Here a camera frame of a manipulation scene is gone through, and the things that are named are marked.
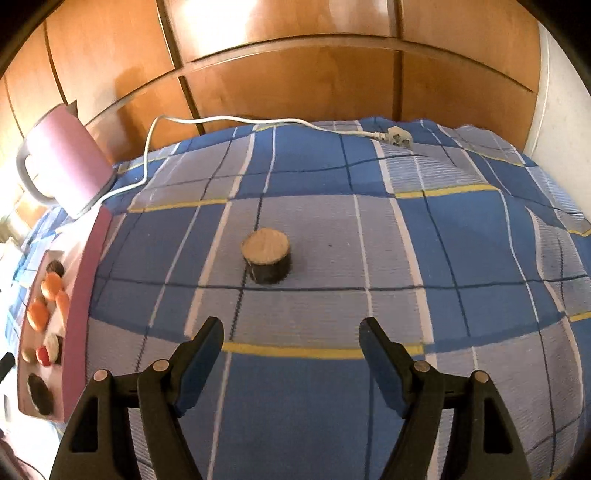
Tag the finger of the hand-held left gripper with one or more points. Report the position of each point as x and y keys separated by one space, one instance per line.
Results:
x=4 y=367

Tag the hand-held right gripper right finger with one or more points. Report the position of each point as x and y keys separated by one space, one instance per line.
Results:
x=383 y=369

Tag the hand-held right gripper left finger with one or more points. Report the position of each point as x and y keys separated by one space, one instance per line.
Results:
x=198 y=369

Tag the small yellowish round fruit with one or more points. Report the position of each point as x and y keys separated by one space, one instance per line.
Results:
x=28 y=354

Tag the red tomato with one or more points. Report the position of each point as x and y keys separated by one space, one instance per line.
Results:
x=44 y=356

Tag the dark brown avocado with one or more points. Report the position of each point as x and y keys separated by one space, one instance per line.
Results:
x=40 y=392
x=55 y=266

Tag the pale-faced eggplant piece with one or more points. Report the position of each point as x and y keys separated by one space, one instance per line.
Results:
x=54 y=344

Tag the large orange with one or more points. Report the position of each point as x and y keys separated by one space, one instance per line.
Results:
x=38 y=316

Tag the orange carrot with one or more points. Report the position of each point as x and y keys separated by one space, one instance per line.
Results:
x=63 y=302

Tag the pink shallow box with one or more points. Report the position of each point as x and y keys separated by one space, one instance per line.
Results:
x=81 y=323

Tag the small orange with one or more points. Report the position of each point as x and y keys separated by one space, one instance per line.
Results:
x=51 y=285

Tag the dark eggplant piece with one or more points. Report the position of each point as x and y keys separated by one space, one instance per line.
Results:
x=265 y=249

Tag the blue plaid blanket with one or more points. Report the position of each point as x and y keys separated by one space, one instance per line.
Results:
x=323 y=300

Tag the pink electric kettle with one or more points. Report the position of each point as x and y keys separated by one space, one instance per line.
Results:
x=69 y=157

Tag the wooden wardrobe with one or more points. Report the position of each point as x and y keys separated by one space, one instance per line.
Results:
x=286 y=78

